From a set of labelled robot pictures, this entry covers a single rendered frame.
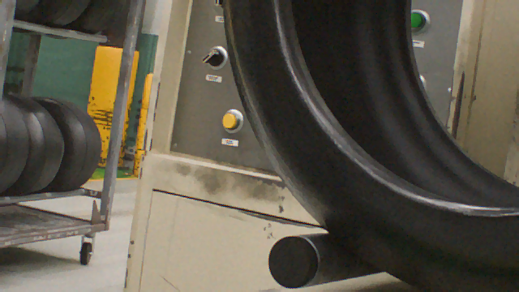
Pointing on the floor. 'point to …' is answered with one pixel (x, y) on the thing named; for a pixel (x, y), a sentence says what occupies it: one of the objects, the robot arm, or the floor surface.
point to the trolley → (37, 162)
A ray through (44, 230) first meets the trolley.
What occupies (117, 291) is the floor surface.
